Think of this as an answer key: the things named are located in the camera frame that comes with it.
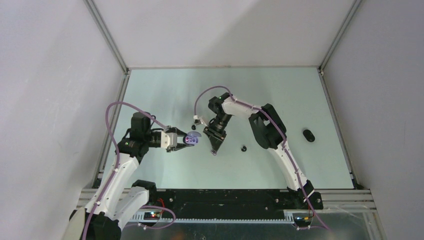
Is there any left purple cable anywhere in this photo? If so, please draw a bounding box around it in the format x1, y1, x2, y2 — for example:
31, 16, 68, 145
81, 101, 168, 240

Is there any purple charging case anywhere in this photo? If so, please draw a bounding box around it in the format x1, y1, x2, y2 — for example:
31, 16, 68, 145
183, 131, 202, 145

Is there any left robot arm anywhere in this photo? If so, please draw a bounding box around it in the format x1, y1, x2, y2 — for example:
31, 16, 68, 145
63, 112, 201, 240

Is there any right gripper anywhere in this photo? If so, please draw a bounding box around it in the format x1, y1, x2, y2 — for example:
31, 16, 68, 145
203, 113, 233, 154

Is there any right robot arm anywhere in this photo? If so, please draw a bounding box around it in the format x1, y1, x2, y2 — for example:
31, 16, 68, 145
203, 92, 323, 210

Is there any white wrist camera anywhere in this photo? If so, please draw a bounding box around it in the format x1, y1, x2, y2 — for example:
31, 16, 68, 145
160, 131, 178, 151
193, 114, 209, 127

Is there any left controller board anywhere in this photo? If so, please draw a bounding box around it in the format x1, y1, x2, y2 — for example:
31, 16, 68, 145
143, 211, 161, 221

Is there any black charging case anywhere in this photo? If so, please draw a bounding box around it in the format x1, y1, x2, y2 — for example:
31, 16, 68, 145
302, 129, 316, 143

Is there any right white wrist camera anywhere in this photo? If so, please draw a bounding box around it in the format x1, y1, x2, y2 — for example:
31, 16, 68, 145
193, 114, 209, 127

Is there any right controller board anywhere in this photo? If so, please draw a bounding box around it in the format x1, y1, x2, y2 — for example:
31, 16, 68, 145
294, 216, 314, 222

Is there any controller board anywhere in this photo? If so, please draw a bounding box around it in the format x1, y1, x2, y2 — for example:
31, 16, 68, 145
294, 216, 314, 222
143, 211, 161, 221

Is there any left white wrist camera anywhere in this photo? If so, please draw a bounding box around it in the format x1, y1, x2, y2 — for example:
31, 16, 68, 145
160, 131, 178, 151

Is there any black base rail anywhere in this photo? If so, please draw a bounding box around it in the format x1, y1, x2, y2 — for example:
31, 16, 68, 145
148, 189, 324, 221

